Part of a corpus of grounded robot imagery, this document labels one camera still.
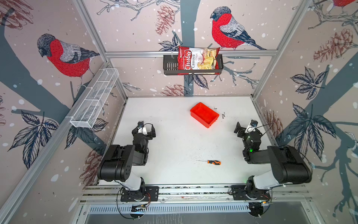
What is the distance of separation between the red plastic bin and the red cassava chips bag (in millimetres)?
330

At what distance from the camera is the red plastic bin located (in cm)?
102

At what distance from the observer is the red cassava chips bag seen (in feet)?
2.86
